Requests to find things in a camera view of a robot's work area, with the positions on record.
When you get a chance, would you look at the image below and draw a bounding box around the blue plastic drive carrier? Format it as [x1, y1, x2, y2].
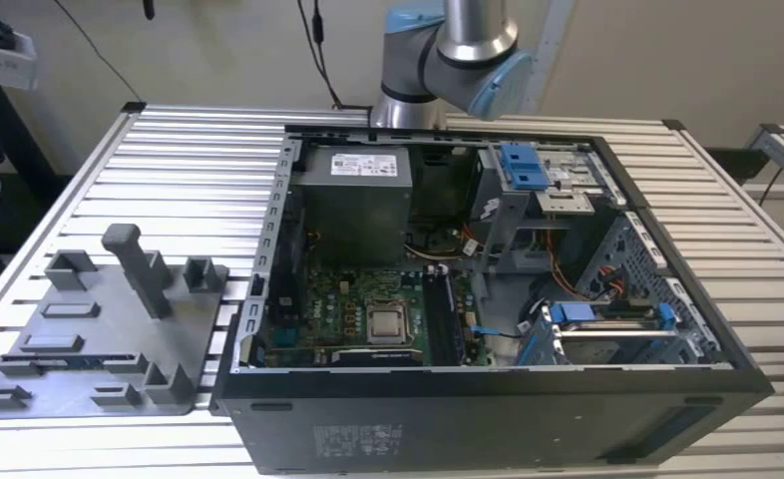
[495, 143, 546, 192]

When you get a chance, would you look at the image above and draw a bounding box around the blue green RAM stick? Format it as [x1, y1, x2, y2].
[0, 352, 143, 368]

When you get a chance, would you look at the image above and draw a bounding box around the blue disk carrier with disk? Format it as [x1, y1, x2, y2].
[515, 298, 698, 368]

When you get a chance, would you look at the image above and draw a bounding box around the black open PC case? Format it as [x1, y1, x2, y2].
[207, 123, 775, 475]

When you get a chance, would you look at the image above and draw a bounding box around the black slanted frame bar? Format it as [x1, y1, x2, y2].
[0, 89, 56, 179]

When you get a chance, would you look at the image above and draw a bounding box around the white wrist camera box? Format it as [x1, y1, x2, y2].
[0, 34, 39, 92]

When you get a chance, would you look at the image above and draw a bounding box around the thin black wall cable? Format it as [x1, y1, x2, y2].
[54, 0, 143, 105]

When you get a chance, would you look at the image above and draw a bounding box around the orange wire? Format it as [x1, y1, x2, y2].
[543, 227, 622, 303]

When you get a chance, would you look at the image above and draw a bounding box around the silver CPU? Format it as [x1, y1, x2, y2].
[368, 311, 406, 343]

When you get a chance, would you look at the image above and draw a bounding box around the yellow black wire bundle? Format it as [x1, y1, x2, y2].
[402, 224, 478, 260]

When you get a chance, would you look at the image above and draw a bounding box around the green motherboard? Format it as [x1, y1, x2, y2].
[256, 266, 495, 368]

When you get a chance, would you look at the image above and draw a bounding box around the CPU socket metal cover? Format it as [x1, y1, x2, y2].
[362, 298, 412, 346]

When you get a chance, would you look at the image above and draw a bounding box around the grey power supply unit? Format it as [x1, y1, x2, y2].
[290, 146, 412, 268]

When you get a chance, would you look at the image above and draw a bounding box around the black wire with blue plug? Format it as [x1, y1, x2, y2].
[468, 322, 538, 339]

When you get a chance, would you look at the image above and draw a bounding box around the grey plastic parts rack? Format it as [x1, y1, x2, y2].
[0, 223, 232, 419]

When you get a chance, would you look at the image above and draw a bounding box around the grey metal drive cage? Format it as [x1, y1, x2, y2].
[466, 142, 624, 275]

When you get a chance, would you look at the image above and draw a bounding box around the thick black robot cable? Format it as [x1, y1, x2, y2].
[295, 0, 347, 109]

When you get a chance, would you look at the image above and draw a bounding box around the black graphics card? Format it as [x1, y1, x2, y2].
[327, 347, 424, 368]

